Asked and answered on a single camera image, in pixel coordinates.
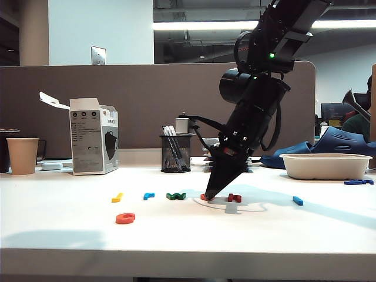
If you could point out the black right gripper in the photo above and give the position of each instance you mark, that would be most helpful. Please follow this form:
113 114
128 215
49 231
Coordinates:
241 144

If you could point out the orange letter a magnet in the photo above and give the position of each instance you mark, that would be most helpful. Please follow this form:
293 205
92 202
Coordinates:
202 196

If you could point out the light blue letter r magnet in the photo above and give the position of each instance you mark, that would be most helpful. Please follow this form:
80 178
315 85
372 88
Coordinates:
147 196

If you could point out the orange letter c magnet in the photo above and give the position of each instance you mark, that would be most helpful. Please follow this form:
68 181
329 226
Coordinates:
124 219

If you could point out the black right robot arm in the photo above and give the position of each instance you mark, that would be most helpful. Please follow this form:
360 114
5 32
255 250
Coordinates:
258 88

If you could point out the letter magnet card sheet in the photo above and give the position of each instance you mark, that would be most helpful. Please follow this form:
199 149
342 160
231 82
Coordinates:
206 158
206 164
205 170

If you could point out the dark red letter h magnet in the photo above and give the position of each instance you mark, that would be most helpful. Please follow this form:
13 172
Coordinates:
234 199

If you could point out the green letter w magnet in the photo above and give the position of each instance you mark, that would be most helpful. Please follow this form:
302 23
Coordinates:
175 196

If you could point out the light blue letter l magnet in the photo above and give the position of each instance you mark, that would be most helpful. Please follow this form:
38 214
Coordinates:
298 201

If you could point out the yellow letter j magnet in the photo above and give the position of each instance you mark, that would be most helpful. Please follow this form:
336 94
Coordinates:
116 199

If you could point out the dark blue hooked letter magnet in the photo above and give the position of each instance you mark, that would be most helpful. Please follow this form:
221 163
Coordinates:
354 182

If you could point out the dark blue letter m magnet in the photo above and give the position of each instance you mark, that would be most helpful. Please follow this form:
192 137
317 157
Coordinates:
368 182

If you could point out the black mesh pen holder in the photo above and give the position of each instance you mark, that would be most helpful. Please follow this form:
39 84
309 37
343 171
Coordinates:
176 155

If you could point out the navy blue rubber slipper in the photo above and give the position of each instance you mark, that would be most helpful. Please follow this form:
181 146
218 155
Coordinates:
343 141
282 152

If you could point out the white capped marker pen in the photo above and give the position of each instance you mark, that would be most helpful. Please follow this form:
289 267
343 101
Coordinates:
167 130
173 130

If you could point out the beige pulp tray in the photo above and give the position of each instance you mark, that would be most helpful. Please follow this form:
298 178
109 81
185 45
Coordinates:
323 167

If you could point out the brown desk partition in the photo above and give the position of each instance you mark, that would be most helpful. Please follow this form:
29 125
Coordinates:
147 97

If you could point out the black computer monitor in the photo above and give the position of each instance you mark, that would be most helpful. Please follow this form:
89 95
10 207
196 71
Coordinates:
332 113

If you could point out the person in green shirt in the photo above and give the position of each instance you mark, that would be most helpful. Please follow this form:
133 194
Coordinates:
357 129

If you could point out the dark office chair back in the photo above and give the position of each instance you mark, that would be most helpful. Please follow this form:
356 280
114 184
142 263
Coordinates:
352 101

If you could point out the white face mask box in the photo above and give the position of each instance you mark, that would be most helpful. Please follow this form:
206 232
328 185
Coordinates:
88 141

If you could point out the long ceiling light strip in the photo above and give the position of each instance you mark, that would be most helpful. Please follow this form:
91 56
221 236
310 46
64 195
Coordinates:
205 25

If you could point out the small white case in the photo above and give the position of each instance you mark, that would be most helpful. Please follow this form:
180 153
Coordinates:
52 166

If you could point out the brown paper cup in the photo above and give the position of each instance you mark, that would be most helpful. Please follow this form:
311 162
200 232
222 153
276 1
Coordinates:
23 155

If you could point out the dark round container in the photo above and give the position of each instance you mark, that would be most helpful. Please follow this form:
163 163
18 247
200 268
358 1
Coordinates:
3 152

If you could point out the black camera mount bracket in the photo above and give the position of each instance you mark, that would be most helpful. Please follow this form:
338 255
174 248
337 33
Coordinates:
205 120

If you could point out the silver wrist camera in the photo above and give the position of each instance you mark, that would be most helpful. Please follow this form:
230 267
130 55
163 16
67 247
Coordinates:
182 124

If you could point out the metal wall plate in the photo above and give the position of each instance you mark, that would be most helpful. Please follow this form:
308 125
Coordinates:
98 55

